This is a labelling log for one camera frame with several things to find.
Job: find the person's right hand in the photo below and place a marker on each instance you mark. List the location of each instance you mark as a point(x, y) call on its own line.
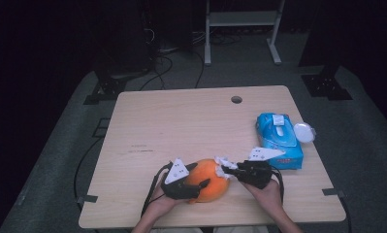
point(267, 197)

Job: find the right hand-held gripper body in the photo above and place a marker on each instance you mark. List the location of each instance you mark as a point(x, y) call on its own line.
point(257, 174)

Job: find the orange plush toy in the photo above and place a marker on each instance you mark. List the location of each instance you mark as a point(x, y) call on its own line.
point(207, 179)

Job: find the black stand with flat base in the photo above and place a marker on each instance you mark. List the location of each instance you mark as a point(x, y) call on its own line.
point(327, 85)

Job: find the grey tape strip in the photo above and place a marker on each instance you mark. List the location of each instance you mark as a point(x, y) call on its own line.
point(332, 192)
point(87, 198)

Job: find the blue wet wipe pack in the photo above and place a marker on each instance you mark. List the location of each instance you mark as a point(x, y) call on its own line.
point(275, 147)

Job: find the black floor tape outline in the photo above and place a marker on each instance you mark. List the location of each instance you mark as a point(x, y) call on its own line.
point(94, 133)

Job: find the white wet wipe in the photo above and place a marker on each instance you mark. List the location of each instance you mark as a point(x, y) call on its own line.
point(221, 161)

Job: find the white metal stand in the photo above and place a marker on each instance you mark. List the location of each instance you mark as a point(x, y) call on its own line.
point(242, 18)

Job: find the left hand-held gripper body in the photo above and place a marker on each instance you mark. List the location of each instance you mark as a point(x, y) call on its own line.
point(178, 191)

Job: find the black stand with cross base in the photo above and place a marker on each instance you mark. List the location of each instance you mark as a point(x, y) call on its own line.
point(108, 87)

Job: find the person's left hand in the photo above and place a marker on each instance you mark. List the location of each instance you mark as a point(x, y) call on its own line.
point(163, 204)

